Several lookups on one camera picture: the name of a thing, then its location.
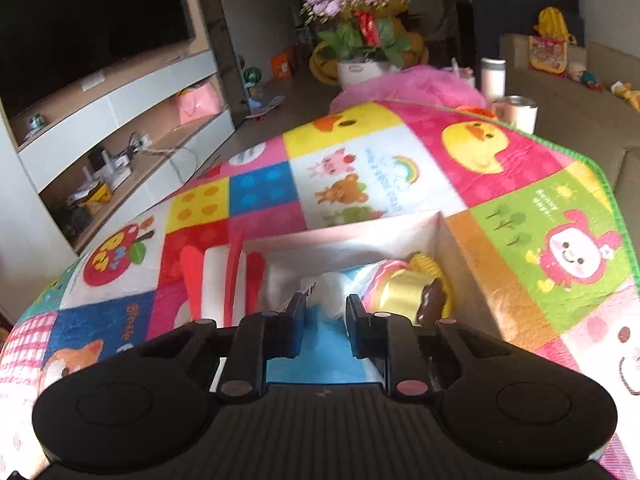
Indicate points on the black television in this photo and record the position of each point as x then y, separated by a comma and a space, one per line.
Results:
85, 25

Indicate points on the white thermos bottle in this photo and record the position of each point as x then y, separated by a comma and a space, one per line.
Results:
493, 80

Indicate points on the pink gift bag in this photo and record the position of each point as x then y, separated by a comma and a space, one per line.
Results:
197, 102

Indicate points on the pink cardboard box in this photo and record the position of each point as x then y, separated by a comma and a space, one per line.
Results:
465, 270

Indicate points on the patterned yellow gift bag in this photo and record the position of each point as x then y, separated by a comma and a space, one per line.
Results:
548, 56

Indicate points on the watermelon ball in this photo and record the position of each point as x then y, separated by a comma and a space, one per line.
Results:
252, 75

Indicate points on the metal cup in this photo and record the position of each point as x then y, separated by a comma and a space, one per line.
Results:
517, 115

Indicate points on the orange paper bag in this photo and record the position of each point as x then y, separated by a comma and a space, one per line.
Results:
281, 65

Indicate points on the white router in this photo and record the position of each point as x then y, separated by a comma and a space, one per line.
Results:
107, 162

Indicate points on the beige sofa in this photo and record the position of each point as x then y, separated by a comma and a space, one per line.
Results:
585, 125

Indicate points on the purple orchid plant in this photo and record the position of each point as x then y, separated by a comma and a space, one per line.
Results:
360, 15

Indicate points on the white wooden TV cabinet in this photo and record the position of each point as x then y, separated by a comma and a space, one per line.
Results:
150, 95

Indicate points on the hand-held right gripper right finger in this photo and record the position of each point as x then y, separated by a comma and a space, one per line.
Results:
357, 330

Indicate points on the yellow box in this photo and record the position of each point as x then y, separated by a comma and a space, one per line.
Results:
90, 199

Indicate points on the metal bowl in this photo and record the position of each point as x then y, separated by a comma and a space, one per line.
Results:
36, 123

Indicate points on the colourful printed play mat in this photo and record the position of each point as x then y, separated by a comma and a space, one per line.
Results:
400, 160

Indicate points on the toy skateboard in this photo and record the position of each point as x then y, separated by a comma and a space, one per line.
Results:
265, 107

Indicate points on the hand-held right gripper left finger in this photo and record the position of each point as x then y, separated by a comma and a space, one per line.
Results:
295, 327

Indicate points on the pink fluffy blanket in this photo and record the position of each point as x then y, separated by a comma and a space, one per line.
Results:
410, 87

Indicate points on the white flower pot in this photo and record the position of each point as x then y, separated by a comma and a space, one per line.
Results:
362, 74

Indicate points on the orange plush toy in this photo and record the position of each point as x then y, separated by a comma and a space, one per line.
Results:
627, 95

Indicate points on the colourful small plush toy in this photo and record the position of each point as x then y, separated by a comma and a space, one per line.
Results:
585, 76

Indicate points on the blue white wet wipes packet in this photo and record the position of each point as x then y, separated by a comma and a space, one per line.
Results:
325, 345

